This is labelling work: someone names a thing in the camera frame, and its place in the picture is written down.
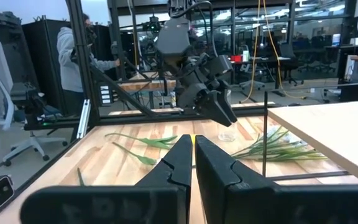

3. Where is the black aluminium rig frame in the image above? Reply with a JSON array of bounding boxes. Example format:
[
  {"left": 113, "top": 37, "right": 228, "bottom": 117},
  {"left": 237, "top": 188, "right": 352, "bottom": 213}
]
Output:
[{"left": 23, "top": 0, "right": 273, "bottom": 141}]

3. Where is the person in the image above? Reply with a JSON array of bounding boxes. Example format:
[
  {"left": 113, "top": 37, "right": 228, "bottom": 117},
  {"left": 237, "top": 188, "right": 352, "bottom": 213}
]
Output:
[{"left": 57, "top": 12, "right": 121, "bottom": 118}]

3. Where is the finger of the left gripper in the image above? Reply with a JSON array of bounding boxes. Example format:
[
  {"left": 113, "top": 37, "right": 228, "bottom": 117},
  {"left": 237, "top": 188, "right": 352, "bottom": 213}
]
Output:
[
  {"left": 196, "top": 91, "right": 233, "bottom": 128},
  {"left": 218, "top": 80, "right": 238, "bottom": 124}
]

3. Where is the silver aluminium extrusion bar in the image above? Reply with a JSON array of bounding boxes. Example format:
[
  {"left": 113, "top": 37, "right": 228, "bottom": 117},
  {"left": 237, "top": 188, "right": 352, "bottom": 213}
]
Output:
[{"left": 76, "top": 99, "right": 91, "bottom": 139}]

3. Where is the black office chair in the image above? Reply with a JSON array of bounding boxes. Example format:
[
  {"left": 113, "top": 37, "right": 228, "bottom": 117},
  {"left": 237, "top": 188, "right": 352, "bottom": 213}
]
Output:
[{"left": 277, "top": 43, "right": 301, "bottom": 87}]

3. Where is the black partition panel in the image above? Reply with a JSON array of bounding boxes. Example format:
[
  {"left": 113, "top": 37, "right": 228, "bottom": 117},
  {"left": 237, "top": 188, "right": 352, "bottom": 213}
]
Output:
[{"left": 22, "top": 18, "right": 71, "bottom": 116}]

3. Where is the background wooden workbench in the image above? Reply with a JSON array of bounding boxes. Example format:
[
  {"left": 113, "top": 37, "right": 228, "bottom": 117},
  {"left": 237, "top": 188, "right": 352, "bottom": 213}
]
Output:
[{"left": 116, "top": 71, "right": 177, "bottom": 93}]

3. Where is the wooden shelf with black legs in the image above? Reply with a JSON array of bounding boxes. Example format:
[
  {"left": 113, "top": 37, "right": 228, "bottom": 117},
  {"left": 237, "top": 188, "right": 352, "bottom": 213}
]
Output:
[{"left": 261, "top": 91, "right": 358, "bottom": 185}]

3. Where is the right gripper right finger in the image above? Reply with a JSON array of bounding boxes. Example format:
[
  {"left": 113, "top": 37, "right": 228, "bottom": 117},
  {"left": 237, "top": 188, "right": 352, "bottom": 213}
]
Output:
[{"left": 195, "top": 134, "right": 358, "bottom": 224}]

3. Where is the yellow hanging cable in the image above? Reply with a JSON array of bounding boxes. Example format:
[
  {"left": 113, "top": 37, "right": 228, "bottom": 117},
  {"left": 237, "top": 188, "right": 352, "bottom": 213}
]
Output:
[
  {"left": 262, "top": 0, "right": 307, "bottom": 100},
  {"left": 241, "top": 0, "right": 262, "bottom": 104}
]

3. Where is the black labelled switch box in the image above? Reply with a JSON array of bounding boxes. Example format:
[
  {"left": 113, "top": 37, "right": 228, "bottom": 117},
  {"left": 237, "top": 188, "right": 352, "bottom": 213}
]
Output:
[{"left": 99, "top": 84, "right": 114, "bottom": 106}]

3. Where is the smooth clear glass vase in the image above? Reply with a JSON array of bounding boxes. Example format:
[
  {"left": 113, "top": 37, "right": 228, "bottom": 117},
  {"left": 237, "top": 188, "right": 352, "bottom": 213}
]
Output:
[{"left": 218, "top": 88, "right": 239, "bottom": 142}]

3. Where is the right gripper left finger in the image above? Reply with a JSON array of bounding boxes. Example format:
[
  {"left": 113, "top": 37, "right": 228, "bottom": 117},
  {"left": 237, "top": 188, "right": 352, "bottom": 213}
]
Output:
[{"left": 19, "top": 134, "right": 194, "bottom": 224}]

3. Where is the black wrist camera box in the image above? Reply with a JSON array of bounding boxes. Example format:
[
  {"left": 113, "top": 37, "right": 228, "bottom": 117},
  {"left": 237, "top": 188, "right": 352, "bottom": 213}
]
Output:
[{"left": 208, "top": 55, "right": 234, "bottom": 76}]

